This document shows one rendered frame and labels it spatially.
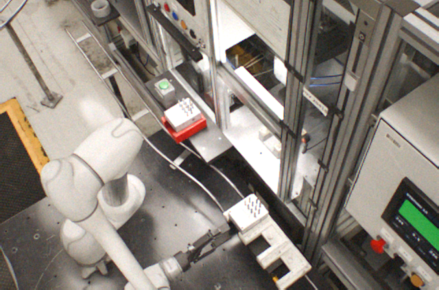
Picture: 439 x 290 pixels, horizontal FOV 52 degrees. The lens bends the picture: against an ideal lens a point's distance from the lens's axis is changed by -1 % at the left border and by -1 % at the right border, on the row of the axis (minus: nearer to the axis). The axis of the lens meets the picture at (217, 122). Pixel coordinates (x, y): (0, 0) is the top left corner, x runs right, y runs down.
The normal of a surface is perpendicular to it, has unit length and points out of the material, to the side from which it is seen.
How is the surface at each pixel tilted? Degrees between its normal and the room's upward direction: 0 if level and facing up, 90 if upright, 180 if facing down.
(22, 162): 0
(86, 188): 67
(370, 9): 90
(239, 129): 0
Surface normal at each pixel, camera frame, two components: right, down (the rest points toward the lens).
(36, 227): -0.07, -0.57
